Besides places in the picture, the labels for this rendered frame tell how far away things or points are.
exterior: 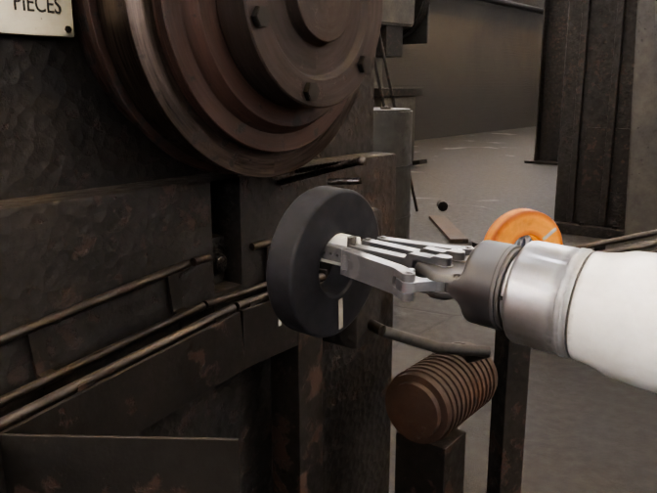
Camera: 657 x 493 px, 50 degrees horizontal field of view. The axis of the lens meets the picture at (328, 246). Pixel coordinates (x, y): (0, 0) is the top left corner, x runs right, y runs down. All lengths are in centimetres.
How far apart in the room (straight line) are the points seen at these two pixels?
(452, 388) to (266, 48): 65
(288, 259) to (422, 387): 59
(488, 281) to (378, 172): 81
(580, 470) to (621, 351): 154
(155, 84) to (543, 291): 49
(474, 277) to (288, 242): 18
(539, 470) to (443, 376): 87
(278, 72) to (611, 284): 47
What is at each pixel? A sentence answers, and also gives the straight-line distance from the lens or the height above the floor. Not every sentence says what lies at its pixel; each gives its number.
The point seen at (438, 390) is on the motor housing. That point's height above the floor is 51.
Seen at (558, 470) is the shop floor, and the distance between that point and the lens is 206.
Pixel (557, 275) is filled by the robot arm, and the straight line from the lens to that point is 57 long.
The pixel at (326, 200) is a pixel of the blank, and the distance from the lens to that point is 68.
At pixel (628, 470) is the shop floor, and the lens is 213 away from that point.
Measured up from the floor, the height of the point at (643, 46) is 118.
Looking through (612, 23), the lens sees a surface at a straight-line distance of 506.
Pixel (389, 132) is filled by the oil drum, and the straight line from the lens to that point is 370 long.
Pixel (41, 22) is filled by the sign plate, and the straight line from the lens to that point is 92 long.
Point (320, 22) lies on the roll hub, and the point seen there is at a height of 108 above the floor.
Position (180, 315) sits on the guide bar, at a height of 70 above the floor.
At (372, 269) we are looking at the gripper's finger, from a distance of 63.
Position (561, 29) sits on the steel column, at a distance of 982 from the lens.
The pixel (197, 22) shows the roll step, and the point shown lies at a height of 107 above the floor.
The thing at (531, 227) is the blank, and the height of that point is 75.
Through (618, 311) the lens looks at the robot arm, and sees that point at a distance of 55.
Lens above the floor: 100
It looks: 13 degrees down
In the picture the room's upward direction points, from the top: straight up
